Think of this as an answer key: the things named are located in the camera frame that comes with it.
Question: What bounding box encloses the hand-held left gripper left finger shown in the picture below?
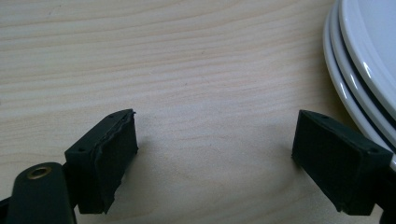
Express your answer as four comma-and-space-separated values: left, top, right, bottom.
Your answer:
64, 108, 139, 215

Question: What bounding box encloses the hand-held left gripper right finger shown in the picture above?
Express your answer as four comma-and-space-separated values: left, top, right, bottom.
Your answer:
291, 109, 394, 217

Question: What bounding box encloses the stack of white plates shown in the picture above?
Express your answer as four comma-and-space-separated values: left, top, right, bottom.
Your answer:
330, 2, 396, 147

